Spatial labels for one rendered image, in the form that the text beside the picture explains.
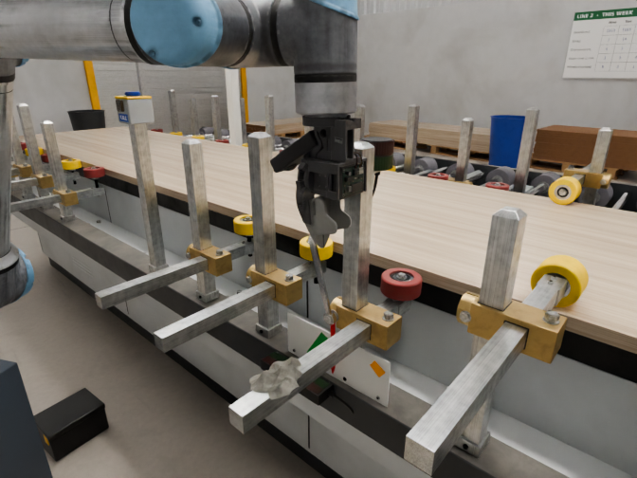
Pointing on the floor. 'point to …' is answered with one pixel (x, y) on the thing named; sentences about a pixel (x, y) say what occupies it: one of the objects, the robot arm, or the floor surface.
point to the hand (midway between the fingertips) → (318, 239)
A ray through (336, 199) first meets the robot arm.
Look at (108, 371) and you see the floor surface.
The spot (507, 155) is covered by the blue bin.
